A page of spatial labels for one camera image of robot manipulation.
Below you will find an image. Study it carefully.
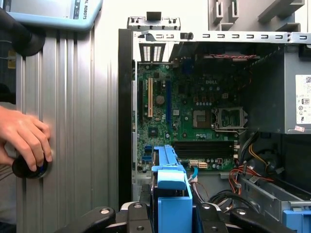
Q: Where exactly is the pale blue teach pendant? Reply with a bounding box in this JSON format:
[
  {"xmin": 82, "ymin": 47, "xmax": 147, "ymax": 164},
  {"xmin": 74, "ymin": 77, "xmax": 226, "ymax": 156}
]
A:
[{"xmin": 4, "ymin": 0, "xmax": 104, "ymax": 32}]

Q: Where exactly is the person's hand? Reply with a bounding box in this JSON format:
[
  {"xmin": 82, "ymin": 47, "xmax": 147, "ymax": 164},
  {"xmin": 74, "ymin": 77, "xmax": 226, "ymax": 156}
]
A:
[{"xmin": 0, "ymin": 105, "xmax": 53, "ymax": 172}]

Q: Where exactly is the black expansion slot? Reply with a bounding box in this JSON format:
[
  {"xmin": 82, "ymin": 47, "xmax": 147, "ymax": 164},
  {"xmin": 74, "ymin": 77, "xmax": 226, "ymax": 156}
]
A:
[{"xmin": 138, "ymin": 81, "xmax": 144, "ymax": 115}]

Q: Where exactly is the round black blue-ringed tool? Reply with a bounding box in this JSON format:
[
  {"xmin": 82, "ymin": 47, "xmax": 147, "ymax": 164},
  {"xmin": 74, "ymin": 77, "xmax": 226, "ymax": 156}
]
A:
[{"xmin": 11, "ymin": 155, "xmax": 51, "ymax": 180}]

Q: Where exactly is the black cable bundle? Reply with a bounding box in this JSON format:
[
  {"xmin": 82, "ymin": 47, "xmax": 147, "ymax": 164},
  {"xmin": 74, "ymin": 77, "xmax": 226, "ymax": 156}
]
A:
[{"xmin": 208, "ymin": 189, "xmax": 262, "ymax": 216}]

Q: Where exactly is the metal socket cover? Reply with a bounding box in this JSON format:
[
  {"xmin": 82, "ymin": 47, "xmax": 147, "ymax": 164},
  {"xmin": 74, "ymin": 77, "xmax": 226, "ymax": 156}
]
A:
[{"xmin": 211, "ymin": 106, "xmax": 249, "ymax": 130}]

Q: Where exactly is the grey parts rack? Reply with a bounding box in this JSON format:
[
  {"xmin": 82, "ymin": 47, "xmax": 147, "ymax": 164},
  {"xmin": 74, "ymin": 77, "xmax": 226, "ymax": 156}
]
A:
[{"xmin": 208, "ymin": 0, "xmax": 306, "ymax": 31}]

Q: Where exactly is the grey metal drive cage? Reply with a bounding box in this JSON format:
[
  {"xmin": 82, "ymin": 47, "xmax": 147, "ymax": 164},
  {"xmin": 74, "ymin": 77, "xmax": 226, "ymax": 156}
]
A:
[{"xmin": 239, "ymin": 174, "xmax": 311, "ymax": 233}]

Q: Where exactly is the black open PC case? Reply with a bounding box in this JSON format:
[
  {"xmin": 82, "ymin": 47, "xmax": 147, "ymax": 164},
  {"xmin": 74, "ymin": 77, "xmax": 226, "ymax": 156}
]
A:
[{"xmin": 118, "ymin": 11, "xmax": 311, "ymax": 233}]

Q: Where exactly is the black RAM slot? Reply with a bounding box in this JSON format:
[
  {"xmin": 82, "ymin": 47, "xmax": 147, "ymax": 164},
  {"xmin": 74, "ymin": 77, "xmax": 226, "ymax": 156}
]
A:
[
  {"xmin": 173, "ymin": 145, "xmax": 236, "ymax": 150},
  {"xmin": 173, "ymin": 149, "xmax": 236, "ymax": 154},
  {"xmin": 173, "ymin": 140, "xmax": 236, "ymax": 146},
  {"xmin": 173, "ymin": 153, "xmax": 236, "ymax": 159}
]

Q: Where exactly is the thin wire locking lever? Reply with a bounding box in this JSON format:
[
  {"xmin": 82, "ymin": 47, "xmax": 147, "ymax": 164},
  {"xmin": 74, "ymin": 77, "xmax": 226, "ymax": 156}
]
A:
[{"xmin": 213, "ymin": 122, "xmax": 249, "ymax": 135}]

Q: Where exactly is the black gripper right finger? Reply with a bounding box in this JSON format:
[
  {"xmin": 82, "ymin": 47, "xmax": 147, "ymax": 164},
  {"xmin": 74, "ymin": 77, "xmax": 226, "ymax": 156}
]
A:
[{"xmin": 195, "ymin": 203, "xmax": 294, "ymax": 233}]

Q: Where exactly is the blue plastic bay latch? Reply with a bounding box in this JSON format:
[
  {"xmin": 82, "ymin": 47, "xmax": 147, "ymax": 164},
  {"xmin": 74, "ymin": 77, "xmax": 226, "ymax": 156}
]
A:
[{"xmin": 282, "ymin": 208, "xmax": 311, "ymax": 233}]

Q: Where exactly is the thick black cable sleeve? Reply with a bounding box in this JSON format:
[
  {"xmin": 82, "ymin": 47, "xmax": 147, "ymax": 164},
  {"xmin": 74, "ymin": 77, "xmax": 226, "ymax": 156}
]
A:
[{"xmin": 0, "ymin": 7, "xmax": 47, "ymax": 57}]

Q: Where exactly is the blue labelled data wire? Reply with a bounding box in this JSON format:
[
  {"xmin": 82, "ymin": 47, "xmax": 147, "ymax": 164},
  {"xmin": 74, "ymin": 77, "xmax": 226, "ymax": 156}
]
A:
[{"xmin": 190, "ymin": 166, "xmax": 200, "ymax": 182}]

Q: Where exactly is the CPU socket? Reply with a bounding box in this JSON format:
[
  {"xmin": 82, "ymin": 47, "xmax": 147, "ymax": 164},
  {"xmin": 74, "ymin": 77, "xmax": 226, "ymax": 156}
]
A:
[{"xmin": 192, "ymin": 109, "xmax": 211, "ymax": 129}]

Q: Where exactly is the green motherboard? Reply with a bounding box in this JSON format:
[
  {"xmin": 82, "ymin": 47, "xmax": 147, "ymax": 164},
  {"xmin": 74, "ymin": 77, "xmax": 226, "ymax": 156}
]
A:
[{"xmin": 136, "ymin": 60, "xmax": 246, "ymax": 173}]

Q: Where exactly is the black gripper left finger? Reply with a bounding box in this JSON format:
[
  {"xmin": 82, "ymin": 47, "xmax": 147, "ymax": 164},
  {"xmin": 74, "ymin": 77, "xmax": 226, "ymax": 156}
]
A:
[{"xmin": 54, "ymin": 203, "xmax": 150, "ymax": 233}]

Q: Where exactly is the grey power supply unit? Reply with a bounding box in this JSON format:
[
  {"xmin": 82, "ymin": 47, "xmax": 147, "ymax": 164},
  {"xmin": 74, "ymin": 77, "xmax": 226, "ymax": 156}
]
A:
[{"xmin": 245, "ymin": 45, "xmax": 311, "ymax": 135}]

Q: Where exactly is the hard disk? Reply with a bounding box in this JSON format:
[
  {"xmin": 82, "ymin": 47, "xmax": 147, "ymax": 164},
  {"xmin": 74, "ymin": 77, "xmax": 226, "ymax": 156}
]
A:
[{"xmin": 145, "ymin": 145, "xmax": 194, "ymax": 233}]

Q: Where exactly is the orange red wire bundle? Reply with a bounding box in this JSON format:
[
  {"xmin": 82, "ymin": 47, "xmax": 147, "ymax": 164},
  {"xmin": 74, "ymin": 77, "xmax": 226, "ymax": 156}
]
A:
[{"xmin": 228, "ymin": 165, "xmax": 275, "ymax": 195}]

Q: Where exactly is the tan expansion slot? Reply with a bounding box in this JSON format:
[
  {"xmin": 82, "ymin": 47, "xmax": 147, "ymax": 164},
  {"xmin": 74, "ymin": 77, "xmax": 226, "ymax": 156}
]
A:
[{"xmin": 147, "ymin": 77, "xmax": 154, "ymax": 117}]

